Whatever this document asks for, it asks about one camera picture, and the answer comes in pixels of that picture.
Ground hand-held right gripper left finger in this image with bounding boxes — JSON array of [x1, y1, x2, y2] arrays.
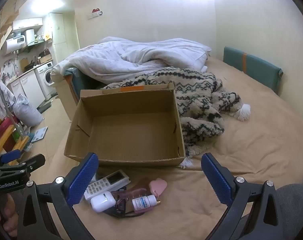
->
[[17, 152, 99, 240]]

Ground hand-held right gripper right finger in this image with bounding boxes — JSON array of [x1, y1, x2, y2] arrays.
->
[[201, 152, 283, 240]]

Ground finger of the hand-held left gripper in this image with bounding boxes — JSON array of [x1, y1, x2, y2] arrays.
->
[[0, 149, 21, 167], [0, 154, 46, 174]]

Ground white remote control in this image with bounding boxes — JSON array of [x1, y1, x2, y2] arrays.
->
[[84, 169, 131, 201]]

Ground white earbuds case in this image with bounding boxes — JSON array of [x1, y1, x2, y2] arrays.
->
[[91, 191, 116, 213]]

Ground pink perfume bottle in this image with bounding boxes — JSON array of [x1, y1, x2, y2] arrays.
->
[[115, 197, 160, 212]]

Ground brown hair claw clip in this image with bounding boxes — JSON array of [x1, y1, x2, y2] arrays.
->
[[111, 177, 152, 205]]

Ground black flashlight with strap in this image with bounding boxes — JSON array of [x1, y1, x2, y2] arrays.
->
[[103, 205, 142, 218]]

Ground pink heart-shaped case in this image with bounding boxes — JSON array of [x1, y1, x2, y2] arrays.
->
[[150, 178, 167, 196]]

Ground white medicine bottle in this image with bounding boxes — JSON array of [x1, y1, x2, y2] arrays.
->
[[132, 194, 157, 211]]

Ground cardboard box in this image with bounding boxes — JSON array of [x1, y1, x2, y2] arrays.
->
[[64, 82, 186, 168]]

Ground person's left hand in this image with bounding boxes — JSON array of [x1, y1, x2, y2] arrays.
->
[[0, 195, 18, 238]]

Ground bathroom scale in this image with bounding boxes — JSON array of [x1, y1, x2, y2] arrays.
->
[[32, 127, 48, 143]]

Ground white stuffed bag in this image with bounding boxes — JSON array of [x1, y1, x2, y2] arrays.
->
[[13, 94, 43, 127]]

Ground dark floor mat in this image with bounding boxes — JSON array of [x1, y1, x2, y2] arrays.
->
[[38, 102, 52, 113]]

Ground bed with beige sheet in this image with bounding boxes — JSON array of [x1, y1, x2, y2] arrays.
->
[[45, 55, 303, 240]]

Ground hanging clothes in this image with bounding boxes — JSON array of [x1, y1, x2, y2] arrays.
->
[[0, 79, 16, 120]]

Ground white floor cabinet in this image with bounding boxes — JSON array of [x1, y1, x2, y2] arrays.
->
[[8, 74, 46, 110]]

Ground cream black patterned blanket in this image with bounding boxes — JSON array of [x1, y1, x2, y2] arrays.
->
[[100, 67, 251, 168]]

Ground person's grey trouser leg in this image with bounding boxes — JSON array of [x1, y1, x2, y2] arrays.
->
[[241, 184, 303, 240]]

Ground white washing machine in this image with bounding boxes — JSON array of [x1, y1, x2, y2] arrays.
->
[[34, 61, 56, 100]]

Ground white water heater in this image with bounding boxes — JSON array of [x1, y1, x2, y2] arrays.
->
[[3, 35, 27, 55]]

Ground teal cushion with orange stripe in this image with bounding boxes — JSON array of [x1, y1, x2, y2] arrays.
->
[[223, 46, 283, 96]]

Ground wooden staircase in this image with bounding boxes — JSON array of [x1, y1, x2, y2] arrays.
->
[[0, 0, 46, 65]]

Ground white duvet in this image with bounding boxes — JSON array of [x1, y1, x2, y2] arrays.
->
[[50, 37, 212, 85]]

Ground white wall cabinet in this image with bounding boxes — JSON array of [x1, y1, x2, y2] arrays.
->
[[13, 17, 43, 30]]

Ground wall socket with red plug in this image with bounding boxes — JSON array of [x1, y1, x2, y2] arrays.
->
[[88, 8, 103, 19]]

